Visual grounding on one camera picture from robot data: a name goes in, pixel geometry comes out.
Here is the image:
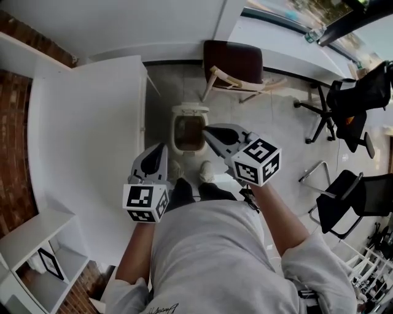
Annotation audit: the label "person's grey sweatshirt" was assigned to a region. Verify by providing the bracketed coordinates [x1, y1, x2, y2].
[104, 199, 359, 314]

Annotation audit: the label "person's right shoe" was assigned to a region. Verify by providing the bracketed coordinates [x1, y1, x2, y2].
[198, 161, 216, 184]

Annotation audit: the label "black office chair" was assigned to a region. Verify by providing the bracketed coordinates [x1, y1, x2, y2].
[293, 61, 393, 160]

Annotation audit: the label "person's right forearm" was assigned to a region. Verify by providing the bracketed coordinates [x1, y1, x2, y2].
[251, 182, 309, 258]

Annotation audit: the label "clear water bottle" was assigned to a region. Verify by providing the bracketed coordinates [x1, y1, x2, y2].
[304, 25, 328, 44]

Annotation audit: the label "white desk with hutch shelves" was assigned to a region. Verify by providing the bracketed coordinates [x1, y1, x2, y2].
[0, 30, 160, 314]

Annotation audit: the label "person's shoe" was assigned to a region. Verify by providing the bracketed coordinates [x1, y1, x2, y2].
[198, 161, 216, 184]
[168, 159, 182, 182]

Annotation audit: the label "black framed window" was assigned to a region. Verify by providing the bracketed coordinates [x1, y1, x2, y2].
[241, 0, 393, 67]

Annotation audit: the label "white metal rack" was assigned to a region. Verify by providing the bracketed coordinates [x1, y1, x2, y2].
[343, 223, 393, 314]

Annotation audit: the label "person's left forearm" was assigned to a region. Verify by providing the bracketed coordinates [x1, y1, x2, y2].
[115, 220, 156, 285]

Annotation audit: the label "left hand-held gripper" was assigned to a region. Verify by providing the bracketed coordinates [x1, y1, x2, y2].
[122, 142, 170, 224]

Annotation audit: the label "white window counter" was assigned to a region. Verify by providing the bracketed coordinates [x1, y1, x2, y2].
[228, 13, 362, 82]

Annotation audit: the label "wooden chair with dark seat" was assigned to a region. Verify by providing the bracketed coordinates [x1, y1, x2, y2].
[201, 39, 288, 104]

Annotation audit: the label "black chrome-frame chair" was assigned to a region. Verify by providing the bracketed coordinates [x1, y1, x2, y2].
[299, 161, 393, 240]

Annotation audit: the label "person's black trousers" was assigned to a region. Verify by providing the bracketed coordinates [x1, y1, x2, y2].
[168, 177, 239, 212]

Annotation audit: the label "brown cardboard tray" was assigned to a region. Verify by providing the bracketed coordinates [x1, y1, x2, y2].
[177, 117, 206, 151]

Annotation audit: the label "person's left shoe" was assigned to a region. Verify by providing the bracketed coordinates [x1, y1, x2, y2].
[168, 159, 182, 182]

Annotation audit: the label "white ceramic jar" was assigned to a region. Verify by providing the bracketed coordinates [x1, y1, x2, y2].
[27, 256, 47, 274]

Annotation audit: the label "black picture frame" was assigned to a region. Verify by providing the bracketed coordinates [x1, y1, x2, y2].
[37, 247, 64, 281]

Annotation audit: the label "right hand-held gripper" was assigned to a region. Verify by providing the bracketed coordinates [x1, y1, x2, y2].
[202, 123, 282, 188]

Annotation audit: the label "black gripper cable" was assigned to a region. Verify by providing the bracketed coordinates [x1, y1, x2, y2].
[239, 188, 261, 214]

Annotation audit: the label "white trash bin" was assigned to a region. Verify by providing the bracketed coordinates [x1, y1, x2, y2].
[170, 103, 211, 157]

